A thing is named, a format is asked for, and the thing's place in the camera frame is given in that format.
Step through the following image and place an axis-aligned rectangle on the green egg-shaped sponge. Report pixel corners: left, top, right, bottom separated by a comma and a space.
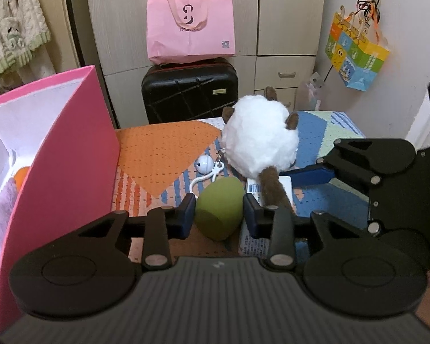
194, 176, 245, 241

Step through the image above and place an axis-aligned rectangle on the white brown plush cat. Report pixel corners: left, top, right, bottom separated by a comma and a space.
221, 86, 299, 211

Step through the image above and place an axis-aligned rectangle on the orange egg-shaped sponge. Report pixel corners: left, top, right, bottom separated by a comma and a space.
14, 166, 30, 190

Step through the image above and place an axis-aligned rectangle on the small white wipes packet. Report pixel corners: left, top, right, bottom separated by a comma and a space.
238, 179, 296, 268

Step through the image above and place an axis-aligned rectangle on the colourful patchwork table mat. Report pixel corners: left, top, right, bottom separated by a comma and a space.
111, 110, 372, 259

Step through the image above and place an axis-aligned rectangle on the clear plastic bag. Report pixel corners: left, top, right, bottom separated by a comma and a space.
294, 72, 325, 111

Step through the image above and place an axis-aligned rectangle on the colourful paper gift bag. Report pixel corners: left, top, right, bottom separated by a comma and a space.
325, 6, 390, 92

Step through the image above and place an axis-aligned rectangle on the pink cardboard box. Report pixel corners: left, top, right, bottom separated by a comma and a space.
0, 66, 119, 332

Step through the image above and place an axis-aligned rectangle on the black suitcase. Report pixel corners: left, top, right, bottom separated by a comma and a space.
141, 58, 238, 124

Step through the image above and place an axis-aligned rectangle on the beige wooden wardrobe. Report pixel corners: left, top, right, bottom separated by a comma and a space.
30, 0, 327, 130

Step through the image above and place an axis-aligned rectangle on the pink tote bag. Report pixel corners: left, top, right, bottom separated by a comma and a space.
146, 0, 236, 64

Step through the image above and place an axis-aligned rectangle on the cream knitted cardigan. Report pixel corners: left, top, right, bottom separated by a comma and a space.
0, 0, 51, 77

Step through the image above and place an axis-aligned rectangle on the black clothes rack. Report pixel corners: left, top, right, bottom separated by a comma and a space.
66, 0, 119, 128

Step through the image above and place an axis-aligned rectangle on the white bell keychain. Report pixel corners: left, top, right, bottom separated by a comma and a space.
189, 155, 224, 194

